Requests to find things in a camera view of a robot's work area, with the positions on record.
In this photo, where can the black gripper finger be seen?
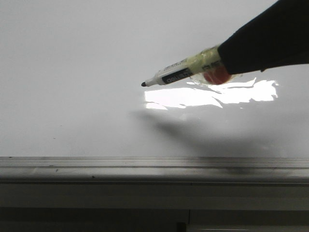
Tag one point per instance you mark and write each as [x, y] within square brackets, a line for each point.
[277, 37]

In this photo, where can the red round magnet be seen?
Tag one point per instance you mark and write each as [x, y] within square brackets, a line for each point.
[217, 76]

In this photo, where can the white black whiteboard marker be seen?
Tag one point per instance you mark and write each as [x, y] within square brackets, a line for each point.
[206, 61]

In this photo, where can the aluminium whiteboard frame rail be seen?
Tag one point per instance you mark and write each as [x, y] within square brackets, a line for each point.
[155, 169]

